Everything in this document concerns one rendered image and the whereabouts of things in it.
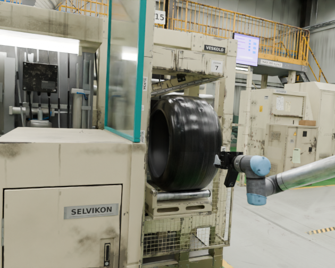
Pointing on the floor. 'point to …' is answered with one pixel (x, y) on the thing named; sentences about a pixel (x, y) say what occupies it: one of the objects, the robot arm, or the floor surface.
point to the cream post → (147, 94)
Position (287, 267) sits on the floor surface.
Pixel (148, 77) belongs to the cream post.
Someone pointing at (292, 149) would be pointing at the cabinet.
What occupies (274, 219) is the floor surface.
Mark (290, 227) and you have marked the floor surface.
